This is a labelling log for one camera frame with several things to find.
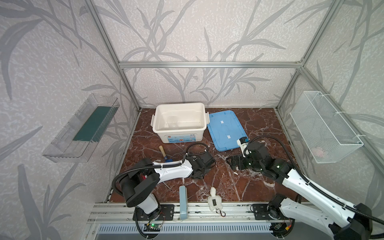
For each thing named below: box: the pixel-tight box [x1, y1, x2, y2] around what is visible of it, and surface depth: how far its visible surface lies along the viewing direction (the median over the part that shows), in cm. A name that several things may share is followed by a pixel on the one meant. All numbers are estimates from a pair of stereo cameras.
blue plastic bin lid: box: [207, 110, 248, 152], surface depth 110 cm
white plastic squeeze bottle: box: [207, 186, 223, 211], surface depth 76 cm
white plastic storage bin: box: [151, 102, 210, 144], surface depth 102 cm
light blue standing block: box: [179, 185, 188, 221], surface depth 74 cm
